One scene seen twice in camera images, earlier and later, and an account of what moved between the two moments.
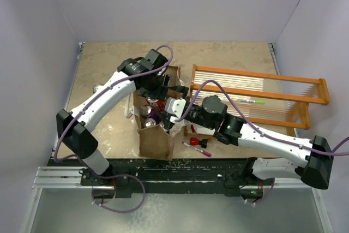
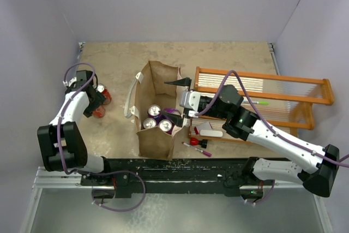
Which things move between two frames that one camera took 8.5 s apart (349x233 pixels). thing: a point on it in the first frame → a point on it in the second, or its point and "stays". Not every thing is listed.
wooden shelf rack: [269, 101] stays
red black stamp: [195, 141] stays
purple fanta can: [149, 122] stays
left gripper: [159, 93] → [98, 100]
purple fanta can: [145, 110] → [153, 112]
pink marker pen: [204, 153] stays
